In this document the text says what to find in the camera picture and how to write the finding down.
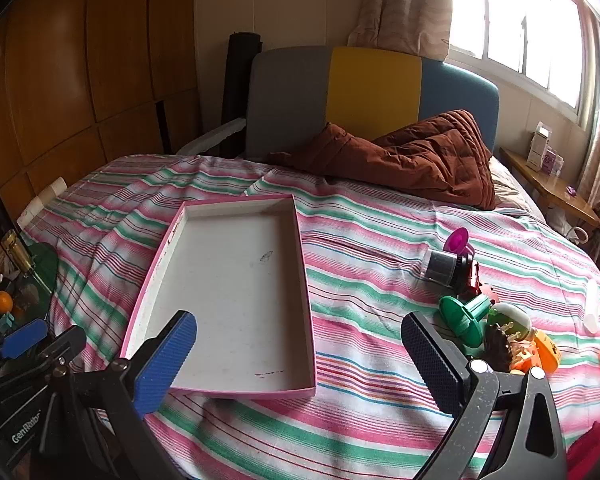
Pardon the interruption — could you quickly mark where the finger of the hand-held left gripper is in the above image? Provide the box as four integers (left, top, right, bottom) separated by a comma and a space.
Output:
0, 319, 87, 401

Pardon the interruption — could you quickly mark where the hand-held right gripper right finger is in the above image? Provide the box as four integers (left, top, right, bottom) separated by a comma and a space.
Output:
401, 311, 568, 480

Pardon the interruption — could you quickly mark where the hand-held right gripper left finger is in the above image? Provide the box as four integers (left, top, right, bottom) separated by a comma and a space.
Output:
50, 311, 197, 480

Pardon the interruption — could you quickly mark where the green plastic stand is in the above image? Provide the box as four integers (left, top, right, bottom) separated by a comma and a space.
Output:
439, 292, 492, 348

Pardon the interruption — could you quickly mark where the brown round bumpy brush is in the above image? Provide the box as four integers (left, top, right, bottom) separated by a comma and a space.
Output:
482, 327, 518, 373

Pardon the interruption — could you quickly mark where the green white plug-in device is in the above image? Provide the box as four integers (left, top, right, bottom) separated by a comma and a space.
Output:
487, 302, 533, 341

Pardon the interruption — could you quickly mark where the pink cardboard tray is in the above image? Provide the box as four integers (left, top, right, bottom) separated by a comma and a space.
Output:
120, 193, 317, 401

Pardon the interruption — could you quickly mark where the red glossy capsule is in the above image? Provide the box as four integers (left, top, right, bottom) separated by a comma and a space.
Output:
455, 260, 482, 297

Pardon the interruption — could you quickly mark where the black cylindrical container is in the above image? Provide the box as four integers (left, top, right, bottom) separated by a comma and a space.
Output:
422, 247, 473, 288

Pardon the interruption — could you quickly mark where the orange plastic clipper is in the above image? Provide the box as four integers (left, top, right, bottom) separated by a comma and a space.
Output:
510, 332, 562, 376

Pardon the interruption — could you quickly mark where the magenta perforated plastic toy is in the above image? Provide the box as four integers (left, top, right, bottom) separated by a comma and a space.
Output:
445, 227, 476, 256

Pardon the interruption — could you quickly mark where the green glass table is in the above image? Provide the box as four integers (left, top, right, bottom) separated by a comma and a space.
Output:
0, 240, 61, 341

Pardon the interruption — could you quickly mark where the gold bottle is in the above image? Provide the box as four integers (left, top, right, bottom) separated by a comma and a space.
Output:
0, 230, 33, 276

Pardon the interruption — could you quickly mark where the striped bedsheet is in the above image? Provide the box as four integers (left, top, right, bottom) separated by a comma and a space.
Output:
17, 154, 600, 480

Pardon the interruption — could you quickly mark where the white plastic tube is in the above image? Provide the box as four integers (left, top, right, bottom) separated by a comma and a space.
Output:
582, 279, 600, 335

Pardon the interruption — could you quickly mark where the person's reddish clothing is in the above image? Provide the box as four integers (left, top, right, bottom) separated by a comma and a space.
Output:
565, 422, 600, 480

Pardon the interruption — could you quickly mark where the beige pillow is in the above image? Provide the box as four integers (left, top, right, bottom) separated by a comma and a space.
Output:
490, 157, 546, 218

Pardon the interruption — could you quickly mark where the brown quilt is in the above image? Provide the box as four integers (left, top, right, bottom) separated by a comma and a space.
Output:
267, 109, 497, 211

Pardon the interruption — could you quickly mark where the wooden nightstand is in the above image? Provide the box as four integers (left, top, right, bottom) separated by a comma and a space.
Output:
499, 146, 600, 231

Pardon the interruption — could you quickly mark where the white plastic armrest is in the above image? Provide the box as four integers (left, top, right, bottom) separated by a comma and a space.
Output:
175, 117, 246, 157

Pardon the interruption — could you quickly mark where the purple small box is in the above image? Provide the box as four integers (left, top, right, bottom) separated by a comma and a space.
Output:
542, 146, 565, 177

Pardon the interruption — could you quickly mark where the white carton box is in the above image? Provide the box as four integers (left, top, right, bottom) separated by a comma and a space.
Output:
526, 122, 553, 173

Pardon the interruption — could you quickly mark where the black rolled mat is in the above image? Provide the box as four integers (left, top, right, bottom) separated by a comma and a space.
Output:
220, 32, 262, 158

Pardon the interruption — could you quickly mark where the grey yellow blue headboard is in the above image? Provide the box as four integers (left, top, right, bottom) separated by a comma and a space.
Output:
245, 46, 500, 163

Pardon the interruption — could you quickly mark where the wooden wardrobe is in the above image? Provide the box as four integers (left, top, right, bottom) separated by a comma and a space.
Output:
0, 0, 203, 261

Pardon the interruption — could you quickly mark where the window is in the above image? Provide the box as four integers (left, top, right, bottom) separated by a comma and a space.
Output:
447, 0, 593, 126

